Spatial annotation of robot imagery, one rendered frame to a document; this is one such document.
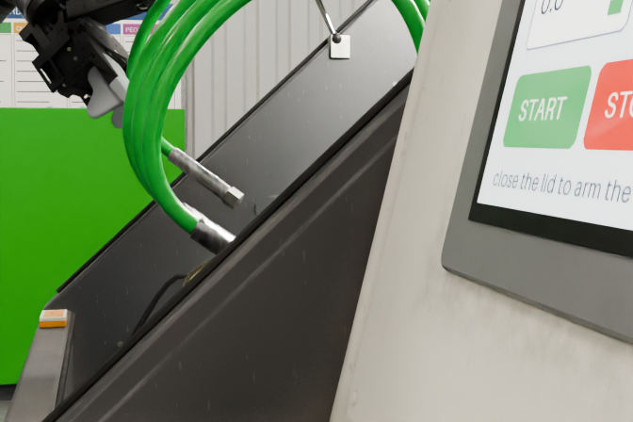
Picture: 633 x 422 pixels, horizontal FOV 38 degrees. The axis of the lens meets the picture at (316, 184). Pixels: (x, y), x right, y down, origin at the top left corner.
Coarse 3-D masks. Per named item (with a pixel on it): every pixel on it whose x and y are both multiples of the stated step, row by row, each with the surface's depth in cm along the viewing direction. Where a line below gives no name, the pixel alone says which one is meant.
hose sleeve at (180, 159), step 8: (176, 152) 104; (176, 160) 104; (184, 160) 104; (192, 160) 104; (184, 168) 104; (192, 168) 104; (200, 168) 104; (192, 176) 104; (200, 176) 104; (208, 176) 104; (216, 176) 104; (208, 184) 103; (216, 184) 103; (224, 184) 104; (216, 192) 104; (224, 192) 103
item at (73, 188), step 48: (0, 144) 401; (48, 144) 406; (96, 144) 411; (0, 192) 403; (48, 192) 407; (96, 192) 412; (144, 192) 417; (0, 240) 404; (48, 240) 408; (96, 240) 413; (0, 288) 405; (48, 288) 409; (0, 336) 406; (0, 384) 407
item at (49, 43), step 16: (48, 0) 109; (64, 0) 111; (32, 16) 110; (48, 16) 111; (64, 16) 110; (32, 32) 111; (48, 32) 110; (64, 32) 107; (80, 32) 106; (96, 32) 107; (48, 48) 107; (64, 48) 107; (80, 48) 105; (112, 48) 107; (48, 64) 108; (64, 64) 107; (80, 64) 106; (64, 80) 106; (80, 80) 108; (64, 96) 107; (80, 96) 113
